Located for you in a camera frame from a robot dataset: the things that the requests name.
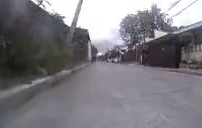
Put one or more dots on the pale concrete kerb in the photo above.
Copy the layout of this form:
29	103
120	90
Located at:
39	81

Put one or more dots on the dark building with metal roof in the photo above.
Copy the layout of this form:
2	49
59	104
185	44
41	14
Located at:
164	50

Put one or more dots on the large dark tree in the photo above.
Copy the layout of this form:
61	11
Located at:
140	25

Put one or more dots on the leaning utility pole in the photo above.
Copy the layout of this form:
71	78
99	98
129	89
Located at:
73	25

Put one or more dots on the pale block fence wall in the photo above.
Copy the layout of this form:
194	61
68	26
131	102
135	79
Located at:
199	52

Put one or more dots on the grey concrete road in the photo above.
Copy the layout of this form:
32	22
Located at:
122	96

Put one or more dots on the raised concrete sidewalk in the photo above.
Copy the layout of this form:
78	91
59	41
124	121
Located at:
189	70

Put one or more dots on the dark overgrown wall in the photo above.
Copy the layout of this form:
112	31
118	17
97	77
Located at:
25	43

